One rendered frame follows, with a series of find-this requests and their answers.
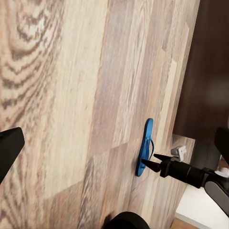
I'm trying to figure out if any sandal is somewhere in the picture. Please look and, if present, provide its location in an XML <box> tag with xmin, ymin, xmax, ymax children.
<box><xmin>136</xmin><ymin>118</ymin><xmax>154</xmax><ymax>177</ymax></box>

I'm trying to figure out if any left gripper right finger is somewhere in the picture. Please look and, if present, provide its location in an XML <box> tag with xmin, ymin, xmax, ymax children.
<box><xmin>214</xmin><ymin>127</ymin><xmax>229</xmax><ymax>164</ymax></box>

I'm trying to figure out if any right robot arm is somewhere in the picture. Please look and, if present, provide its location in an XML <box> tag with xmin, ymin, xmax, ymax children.
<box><xmin>141</xmin><ymin>146</ymin><xmax>229</xmax><ymax>217</ymax></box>

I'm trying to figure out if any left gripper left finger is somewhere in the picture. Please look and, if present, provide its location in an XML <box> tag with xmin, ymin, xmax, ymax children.
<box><xmin>0</xmin><ymin>127</ymin><xmax>25</xmax><ymax>184</ymax></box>

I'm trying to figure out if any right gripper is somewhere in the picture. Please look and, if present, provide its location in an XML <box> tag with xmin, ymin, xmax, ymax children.
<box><xmin>141</xmin><ymin>154</ymin><xmax>192</xmax><ymax>183</ymax></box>

